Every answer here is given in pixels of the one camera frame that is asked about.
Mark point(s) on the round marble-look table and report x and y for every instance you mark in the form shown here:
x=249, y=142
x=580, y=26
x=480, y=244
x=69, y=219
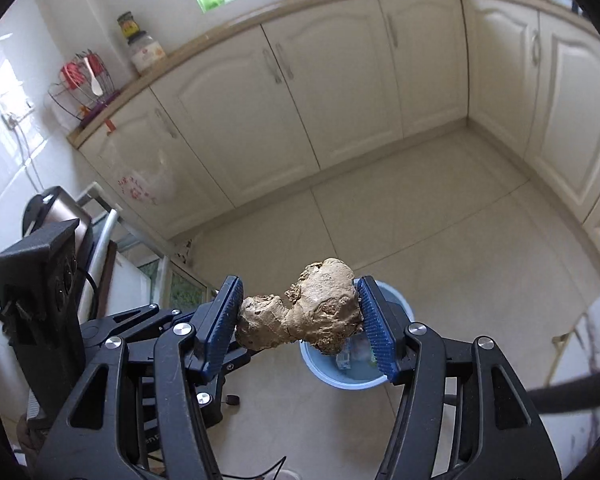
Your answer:
x=597, y=360

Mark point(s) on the clear plastic bag red print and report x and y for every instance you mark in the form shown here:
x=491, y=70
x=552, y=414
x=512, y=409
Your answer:
x=140, y=180

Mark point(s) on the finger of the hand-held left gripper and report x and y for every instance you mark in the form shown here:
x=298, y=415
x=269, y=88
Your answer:
x=230, y=362
x=130, y=319

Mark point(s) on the dark metal appliance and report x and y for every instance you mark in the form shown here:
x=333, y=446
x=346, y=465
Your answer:
x=55, y=210

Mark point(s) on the orange tag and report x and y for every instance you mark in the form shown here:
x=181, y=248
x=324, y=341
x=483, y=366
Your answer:
x=110, y=125

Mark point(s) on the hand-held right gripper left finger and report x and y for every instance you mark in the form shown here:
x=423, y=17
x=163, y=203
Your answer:
x=225, y=320

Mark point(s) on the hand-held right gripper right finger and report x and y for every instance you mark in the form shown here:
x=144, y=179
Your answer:
x=375, y=330

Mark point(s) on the clear jar white lid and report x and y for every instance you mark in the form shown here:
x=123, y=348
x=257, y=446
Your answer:
x=147, y=52

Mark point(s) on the light blue plastic bucket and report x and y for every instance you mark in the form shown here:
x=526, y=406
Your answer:
x=330, y=381

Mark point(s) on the cream kitchen base cabinets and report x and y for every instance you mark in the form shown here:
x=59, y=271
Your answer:
x=330, y=85

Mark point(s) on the ginger root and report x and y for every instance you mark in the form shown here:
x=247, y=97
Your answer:
x=325, y=305

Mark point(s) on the white metal folding rack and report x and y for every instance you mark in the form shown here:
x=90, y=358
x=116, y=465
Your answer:
x=100, y=240

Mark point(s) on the dark sauce bottle yellow label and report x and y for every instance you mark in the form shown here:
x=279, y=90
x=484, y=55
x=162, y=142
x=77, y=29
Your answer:
x=126, y=25

